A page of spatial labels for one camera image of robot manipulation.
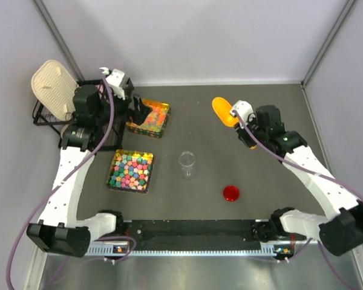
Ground aluminium frame rail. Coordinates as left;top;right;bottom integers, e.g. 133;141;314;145
25;240;363;289

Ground beige ribbed tray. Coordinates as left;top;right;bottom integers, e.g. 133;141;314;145
31;59;79;121

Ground black wire dish rack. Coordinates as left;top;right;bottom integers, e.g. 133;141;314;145
33;80;134;151

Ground grey slotted cable duct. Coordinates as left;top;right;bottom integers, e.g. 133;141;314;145
85;242;294;257

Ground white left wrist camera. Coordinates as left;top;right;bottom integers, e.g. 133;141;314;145
99;67;128;100

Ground green tin translucent star candies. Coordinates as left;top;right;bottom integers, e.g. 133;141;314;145
126;99;171;138

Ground purple cable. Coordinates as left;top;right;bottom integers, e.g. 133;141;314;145
229;110;363;290
5;68;139;290

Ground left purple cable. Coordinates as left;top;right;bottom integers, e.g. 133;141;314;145
5;68;139;290

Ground orange plastic scoop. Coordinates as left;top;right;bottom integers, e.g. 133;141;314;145
212;97;255;133

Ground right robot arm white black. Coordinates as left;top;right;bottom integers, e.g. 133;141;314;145
230;101;363;256

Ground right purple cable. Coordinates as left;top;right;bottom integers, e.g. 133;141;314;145
229;110;363;290

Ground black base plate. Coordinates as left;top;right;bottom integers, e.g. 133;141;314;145
90;219;308;251

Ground red round lid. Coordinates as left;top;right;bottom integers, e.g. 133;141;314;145
223;185;240;202

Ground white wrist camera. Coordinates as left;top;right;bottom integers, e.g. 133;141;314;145
230;100;254;124
99;67;128;100

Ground tin with opaque star candies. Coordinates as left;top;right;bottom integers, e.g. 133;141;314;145
106;149;154;194

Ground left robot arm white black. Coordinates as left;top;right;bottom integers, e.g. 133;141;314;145
26;86;123;257

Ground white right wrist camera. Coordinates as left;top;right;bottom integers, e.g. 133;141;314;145
230;100;254;124

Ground clear plastic cup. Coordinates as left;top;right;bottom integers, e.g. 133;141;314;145
178;151;197;179

